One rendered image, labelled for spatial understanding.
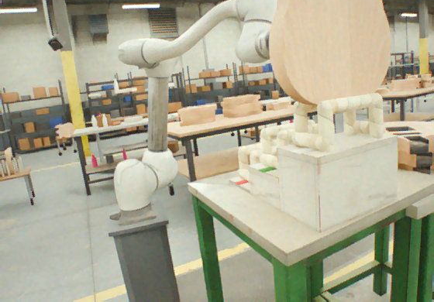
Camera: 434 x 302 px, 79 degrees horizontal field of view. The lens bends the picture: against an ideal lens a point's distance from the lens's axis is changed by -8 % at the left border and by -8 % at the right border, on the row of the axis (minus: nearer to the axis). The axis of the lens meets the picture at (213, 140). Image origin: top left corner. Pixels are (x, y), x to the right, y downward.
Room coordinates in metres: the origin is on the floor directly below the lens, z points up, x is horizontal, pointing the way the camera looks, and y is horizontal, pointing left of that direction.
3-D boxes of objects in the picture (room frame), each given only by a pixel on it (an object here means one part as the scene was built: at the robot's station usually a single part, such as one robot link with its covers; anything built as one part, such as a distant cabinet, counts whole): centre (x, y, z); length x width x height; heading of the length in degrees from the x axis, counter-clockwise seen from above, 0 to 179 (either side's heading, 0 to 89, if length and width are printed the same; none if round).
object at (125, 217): (1.30, 0.44, 0.73); 0.22 x 0.18 x 0.06; 106
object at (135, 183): (1.31, 0.41, 0.87); 0.18 x 0.16 x 0.22; 149
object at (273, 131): (0.85, -0.23, 1.12); 0.20 x 0.03 x 0.03; 112
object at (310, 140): (0.63, -0.22, 1.12); 0.11 x 0.03 x 0.03; 23
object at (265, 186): (0.81, -0.25, 0.98); 0.27 x 0.16 x 0.09; 113
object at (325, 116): (0.59, -0.24, 1.15); 0.03 x 0.03 x 0.09
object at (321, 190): (0.67, -0.30, 1.02); 0.27 x 0.15 x 0.17; 113
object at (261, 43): (0.90, -0.22, 1.38); 0.09 x 0.06 x 0.09; 112
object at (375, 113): (0.66, -0.40, 1.15); 0.03 x 0.03 x 0.09
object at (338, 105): (0.63, -0.32, 1.20); 0.20 x 0.03 x 0.03; 112
